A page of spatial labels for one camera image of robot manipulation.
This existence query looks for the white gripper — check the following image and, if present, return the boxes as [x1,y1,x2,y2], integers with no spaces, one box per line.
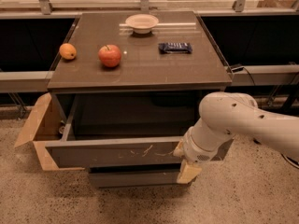
[173,128,218,184]

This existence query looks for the grey top drawer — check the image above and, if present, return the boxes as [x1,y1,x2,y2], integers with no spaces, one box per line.
[44,93,235,170]

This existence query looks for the grey drawer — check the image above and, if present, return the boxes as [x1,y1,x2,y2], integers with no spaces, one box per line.
[44,93,235,170]
[88,166,197,189]

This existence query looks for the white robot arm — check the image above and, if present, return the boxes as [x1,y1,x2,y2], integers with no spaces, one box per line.
[174,92,299,184]

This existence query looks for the grey lower drawer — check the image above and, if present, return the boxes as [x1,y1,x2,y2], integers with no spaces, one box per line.
[88,166,197,189]

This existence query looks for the grey drawer cabinet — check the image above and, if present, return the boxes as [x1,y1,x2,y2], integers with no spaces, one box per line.
[47,10,233,142]

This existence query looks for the black and white shoe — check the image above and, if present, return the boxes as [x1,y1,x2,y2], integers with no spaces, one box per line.
[282,154,299,169]

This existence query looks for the dark blue snack bar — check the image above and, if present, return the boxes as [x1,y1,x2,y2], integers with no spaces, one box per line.
[158,42,192,53]

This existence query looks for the red apple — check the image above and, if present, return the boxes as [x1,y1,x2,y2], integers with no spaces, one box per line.
[98,45,121,68]

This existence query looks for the open cardboard box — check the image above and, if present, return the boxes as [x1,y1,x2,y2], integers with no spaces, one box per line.
[14,93,81,171]

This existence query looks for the white bowl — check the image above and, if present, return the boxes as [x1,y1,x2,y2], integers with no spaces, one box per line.
[125,14,159,34]

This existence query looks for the yellow orange fruit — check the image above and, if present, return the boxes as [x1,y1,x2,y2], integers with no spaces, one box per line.
[59,43,77,60]

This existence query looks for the black power adapter with cable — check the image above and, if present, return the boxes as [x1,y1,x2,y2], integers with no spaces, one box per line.
[227,63,256,86]

